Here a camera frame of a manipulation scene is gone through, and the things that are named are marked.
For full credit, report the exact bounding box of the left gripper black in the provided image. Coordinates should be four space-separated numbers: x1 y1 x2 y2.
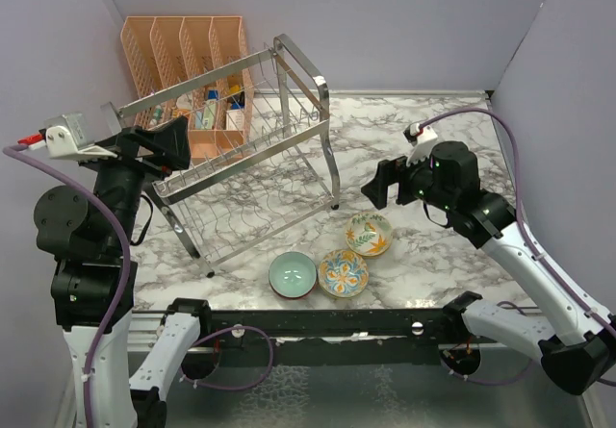
78 112 191 250

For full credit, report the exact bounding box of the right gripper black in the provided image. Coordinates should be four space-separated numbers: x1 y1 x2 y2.
362 144 454 212

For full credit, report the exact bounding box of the blue orange floral bowl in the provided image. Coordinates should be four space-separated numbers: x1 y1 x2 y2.
317 249 370 299

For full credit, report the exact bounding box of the celadon green bowl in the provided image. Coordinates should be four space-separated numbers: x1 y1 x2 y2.
269 251 317 299

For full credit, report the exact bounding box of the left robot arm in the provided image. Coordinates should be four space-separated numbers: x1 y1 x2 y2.
34 115 213 427

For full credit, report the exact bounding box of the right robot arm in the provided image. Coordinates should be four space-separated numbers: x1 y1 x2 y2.
361 141 615 395

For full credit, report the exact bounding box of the green tube in organizer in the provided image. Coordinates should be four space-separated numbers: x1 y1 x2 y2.
195 89 218 130

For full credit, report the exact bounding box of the white blue box in organizer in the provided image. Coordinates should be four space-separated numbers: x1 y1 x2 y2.
226 103 244 132

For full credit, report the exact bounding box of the leaf pattern white bowl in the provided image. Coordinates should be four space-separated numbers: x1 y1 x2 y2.
344 212 394 258

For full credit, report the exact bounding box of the peach plastic file organizer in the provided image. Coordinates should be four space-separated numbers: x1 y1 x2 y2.
120 16 254 165

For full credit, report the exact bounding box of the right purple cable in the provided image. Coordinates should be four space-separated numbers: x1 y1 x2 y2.
418 107 616 387

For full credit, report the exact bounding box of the purple cable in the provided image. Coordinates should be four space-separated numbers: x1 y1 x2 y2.
2 144 132 428
418 107 616 387

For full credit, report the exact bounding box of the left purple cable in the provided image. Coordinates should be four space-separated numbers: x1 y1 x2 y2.
2 144 132 428

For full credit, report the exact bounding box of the steel wire dish rack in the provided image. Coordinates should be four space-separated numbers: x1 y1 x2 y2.
102 34 341 276

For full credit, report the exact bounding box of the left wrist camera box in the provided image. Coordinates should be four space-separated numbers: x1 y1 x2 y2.
44 112 91 161

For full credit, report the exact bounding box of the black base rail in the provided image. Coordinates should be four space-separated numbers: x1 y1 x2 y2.
163 297 482 366

